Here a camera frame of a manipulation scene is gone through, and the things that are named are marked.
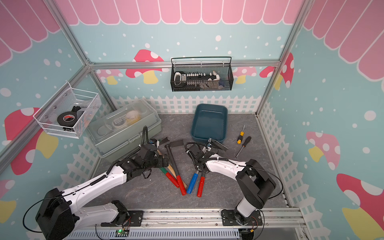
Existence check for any teal plastic storage box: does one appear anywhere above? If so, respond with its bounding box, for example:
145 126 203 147
191 104 228 143

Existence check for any hoe with blue grip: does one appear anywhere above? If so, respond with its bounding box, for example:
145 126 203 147
187 170 199 194

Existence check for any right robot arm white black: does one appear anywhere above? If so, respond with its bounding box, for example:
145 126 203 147
184 139 277 226

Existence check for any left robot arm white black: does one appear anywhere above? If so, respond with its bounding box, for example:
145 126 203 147
35 144 169 240

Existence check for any yellow black screwdriver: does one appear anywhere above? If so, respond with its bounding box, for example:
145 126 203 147
237 125 246 145

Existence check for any black orange screwdriver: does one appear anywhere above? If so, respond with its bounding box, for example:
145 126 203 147
236 136 252 158

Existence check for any translucent lidded plastic container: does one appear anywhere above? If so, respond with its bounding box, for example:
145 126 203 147
87 99 162 163

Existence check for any socket bit set holder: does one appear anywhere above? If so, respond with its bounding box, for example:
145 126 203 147
171 72 221 91

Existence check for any small green-lit circuit board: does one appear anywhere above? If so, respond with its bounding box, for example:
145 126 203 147
115 229 130 238

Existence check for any black tape roll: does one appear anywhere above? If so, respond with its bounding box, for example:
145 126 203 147
57 112 78 128

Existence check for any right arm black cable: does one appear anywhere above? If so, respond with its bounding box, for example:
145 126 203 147
215 155 284 200

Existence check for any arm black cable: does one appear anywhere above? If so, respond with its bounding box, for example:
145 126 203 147
22 196 61 234
215 155 284 200

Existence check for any wooden handle hoe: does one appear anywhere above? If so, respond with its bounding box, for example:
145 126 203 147
157 138 179 183

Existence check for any green handle hoe red grip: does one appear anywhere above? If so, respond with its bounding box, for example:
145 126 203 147
149 139 180 188

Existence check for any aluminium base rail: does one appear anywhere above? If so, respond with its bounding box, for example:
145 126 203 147
56 207 307 230

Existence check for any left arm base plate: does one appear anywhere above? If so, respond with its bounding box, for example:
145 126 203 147
101 211 144 228

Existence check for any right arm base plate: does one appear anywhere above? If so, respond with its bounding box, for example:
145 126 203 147
221 209 263 227

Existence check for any black wire mesh basket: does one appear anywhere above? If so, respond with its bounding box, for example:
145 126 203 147
170 57 234 92

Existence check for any grey slotted cable duct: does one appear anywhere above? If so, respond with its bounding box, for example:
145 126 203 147
66 229 241 240

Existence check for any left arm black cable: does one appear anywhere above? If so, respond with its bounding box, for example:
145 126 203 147
22 196 61 234

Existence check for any clear wall-mounted bin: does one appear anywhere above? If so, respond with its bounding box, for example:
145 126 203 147
34 83 102 139

